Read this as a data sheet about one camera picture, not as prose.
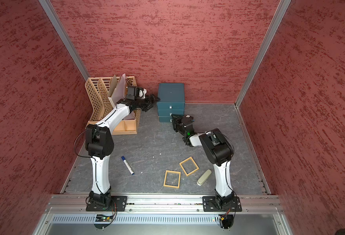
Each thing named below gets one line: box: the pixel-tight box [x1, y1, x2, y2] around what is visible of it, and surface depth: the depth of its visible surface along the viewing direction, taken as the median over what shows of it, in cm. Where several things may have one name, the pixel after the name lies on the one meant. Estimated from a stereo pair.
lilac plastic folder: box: [111, 73, 126, 106], surface depth 90 cm
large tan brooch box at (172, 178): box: [163, 169, 182, 188], surface depth 84 cm
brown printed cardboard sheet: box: [108, 74, 118, 98], surface depth 99 cm
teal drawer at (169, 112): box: [157, 109, 185, 117], surface depth 102 cm
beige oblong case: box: [196, 169, 212, 186], surface depth 83 cm
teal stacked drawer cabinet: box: [156, 83, 186, 123], surface depth 98 cm
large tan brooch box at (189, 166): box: [179, 156, 200, 177], surface depth 89 cm
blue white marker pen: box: [121, 155, 135, 176], surface depth 89 cm
